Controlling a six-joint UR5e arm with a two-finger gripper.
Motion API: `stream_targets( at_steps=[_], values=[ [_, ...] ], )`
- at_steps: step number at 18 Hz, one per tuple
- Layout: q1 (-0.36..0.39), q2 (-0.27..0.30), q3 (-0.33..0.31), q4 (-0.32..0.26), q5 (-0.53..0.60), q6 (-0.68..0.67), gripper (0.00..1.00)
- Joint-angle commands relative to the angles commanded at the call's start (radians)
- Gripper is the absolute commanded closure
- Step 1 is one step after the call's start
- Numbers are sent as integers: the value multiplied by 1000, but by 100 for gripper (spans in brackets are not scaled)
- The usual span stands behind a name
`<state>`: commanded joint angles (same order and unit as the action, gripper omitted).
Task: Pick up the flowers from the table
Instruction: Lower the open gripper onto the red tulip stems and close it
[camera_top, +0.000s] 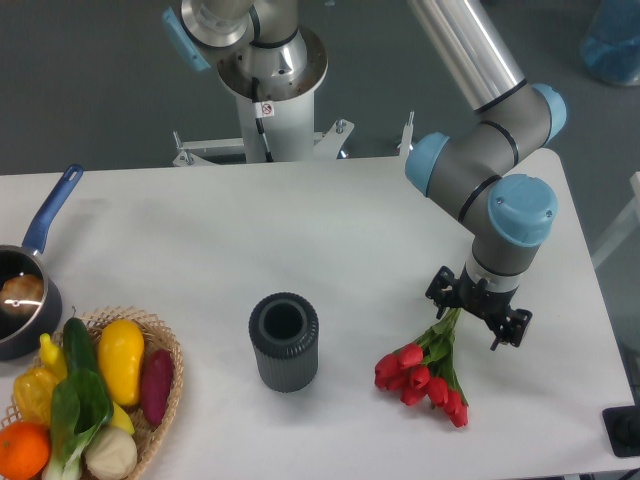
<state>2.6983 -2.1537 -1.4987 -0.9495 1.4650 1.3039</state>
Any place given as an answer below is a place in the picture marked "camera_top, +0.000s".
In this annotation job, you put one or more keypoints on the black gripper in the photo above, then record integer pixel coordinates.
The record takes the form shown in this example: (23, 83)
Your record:
(485, 295)

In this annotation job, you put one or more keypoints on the red tulip bouquet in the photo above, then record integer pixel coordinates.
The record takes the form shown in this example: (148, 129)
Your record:
(424, 369)

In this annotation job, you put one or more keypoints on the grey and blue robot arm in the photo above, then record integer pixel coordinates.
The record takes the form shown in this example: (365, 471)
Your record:
(472, 178)

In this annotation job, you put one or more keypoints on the black device at edge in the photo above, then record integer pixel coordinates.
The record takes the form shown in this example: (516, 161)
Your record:
(622, 427)

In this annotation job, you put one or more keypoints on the dark grey ribbed vase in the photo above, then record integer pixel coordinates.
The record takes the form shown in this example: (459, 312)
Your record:
(284, 332)

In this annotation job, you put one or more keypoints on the blue transparent container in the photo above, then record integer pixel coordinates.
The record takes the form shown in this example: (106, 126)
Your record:
(610, 48)

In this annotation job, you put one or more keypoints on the woven wicker basket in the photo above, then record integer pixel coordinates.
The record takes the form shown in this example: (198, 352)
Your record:
(130, 419)

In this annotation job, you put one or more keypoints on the purple sweet potato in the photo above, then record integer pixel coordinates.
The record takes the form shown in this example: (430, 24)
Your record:
(156, 381)

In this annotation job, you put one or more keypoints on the yellow squash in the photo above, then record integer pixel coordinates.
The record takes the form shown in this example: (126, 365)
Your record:
(120, 354)

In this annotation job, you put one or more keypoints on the beige garlic bulb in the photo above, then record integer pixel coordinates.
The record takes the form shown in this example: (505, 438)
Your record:
(111, 455)

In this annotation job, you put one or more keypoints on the green cucumber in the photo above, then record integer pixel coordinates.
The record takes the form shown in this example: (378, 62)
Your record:
(78, 348)

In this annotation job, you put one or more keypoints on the green bok choy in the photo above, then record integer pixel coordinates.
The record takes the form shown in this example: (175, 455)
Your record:
(80, 407)

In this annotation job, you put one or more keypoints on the small yellow gourd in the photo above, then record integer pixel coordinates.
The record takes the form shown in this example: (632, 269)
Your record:
(52, 357)

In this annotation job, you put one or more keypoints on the yellow bell pepper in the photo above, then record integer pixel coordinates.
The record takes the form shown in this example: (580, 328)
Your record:
(33, 392)

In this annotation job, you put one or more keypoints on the brown meat patty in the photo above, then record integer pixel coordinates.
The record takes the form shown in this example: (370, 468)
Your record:
(22, 295)

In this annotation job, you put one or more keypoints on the orange fruit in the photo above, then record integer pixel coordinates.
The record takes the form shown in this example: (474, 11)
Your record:
(25, 450)

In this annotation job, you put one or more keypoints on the blue handled saucepan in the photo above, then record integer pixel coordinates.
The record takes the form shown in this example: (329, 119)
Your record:
(20, 335)

